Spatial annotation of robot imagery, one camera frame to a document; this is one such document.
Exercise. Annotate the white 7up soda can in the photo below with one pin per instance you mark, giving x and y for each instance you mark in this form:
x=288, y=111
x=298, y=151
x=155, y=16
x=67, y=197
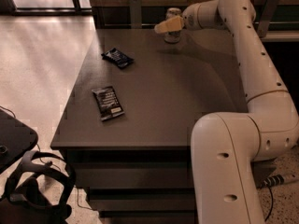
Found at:
x=172, y=37

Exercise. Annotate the black snack packet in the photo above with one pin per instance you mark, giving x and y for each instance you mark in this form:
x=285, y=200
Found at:
x=108, y=103

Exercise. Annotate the dark blue snack packet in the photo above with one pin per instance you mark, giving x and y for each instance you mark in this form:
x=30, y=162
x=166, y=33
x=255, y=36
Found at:
x=117, y=57

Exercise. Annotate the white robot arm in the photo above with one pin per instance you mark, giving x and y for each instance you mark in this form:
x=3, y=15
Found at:
x=225, y=144

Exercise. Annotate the grey metal bracket right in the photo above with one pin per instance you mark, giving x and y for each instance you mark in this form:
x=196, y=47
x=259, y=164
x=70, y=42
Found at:
x=269, y=9

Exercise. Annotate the grey metal bracket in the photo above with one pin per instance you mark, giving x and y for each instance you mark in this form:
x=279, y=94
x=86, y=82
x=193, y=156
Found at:
x=135, y=14
x=269, y=9

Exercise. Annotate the window frame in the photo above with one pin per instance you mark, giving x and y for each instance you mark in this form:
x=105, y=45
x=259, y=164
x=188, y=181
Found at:
x=46, y=7

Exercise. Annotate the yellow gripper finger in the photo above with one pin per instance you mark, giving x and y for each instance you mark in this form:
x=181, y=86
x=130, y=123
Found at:
x=173, y=24

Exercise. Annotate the grey metal bracket left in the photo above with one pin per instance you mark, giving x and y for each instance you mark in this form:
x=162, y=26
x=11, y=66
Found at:
x=135, y=14

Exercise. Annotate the black side table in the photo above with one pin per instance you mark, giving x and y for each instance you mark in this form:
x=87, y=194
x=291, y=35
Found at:
x=15, y=139

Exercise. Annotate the grey drawer cabinet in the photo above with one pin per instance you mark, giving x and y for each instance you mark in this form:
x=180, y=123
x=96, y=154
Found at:
x=137, y=167

